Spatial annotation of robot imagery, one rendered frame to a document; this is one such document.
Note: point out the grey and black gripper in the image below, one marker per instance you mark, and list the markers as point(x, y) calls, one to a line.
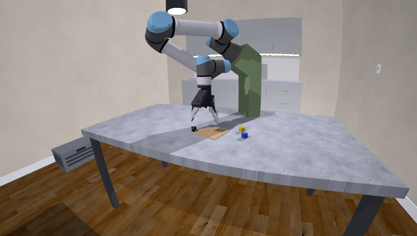
point(208, 102)

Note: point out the tan flat mat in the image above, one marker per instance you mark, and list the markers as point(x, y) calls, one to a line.
point(211, 132)

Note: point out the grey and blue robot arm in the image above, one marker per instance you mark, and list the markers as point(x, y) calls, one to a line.
point(161, 26)

